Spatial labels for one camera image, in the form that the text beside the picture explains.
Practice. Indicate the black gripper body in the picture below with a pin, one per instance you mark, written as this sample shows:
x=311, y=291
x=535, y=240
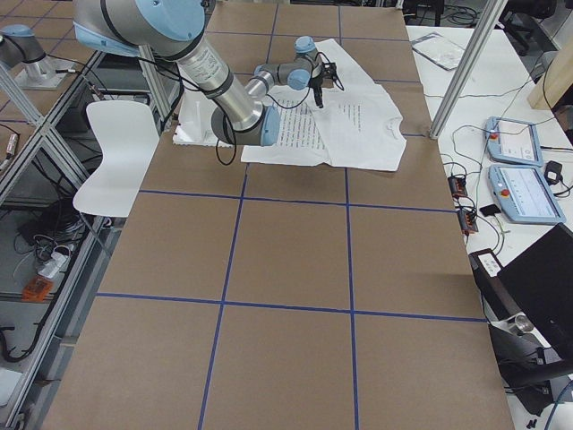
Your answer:
x=317, y=83

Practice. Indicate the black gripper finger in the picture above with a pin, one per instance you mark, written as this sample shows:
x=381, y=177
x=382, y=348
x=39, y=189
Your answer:
x=318, y=98

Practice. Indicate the white long-sleeve printed shirt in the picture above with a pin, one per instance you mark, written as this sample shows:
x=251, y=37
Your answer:
x=357, y=127

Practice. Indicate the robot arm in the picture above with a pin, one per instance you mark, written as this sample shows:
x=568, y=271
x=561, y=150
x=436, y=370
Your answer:
x=175, y=31
x=19, y=46

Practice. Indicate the blue teach pendant far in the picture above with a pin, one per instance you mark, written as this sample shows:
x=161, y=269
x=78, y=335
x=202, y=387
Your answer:
x=513, y=141

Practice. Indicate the blue teach pendant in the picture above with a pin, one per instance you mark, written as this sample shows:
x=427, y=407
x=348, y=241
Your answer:
x=523, y=195
x=513, y=141

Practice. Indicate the white plastic chair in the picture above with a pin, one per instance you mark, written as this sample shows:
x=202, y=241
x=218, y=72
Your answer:
x=127, y=135

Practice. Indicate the blue teach pendant near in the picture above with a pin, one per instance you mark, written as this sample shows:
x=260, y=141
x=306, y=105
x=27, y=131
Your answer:
x=523, y=195

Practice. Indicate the black laptop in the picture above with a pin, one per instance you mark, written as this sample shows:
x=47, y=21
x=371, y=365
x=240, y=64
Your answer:
x=538, y=283

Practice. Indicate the white power strip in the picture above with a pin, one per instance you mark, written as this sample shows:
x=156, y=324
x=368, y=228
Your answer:
x=51, y=267

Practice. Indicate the orange box on floor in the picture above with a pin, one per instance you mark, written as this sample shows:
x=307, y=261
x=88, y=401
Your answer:
x=37, y=289

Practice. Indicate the aluminium frame post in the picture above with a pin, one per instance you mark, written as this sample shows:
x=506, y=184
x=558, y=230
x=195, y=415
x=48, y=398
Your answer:
x=482, y=31

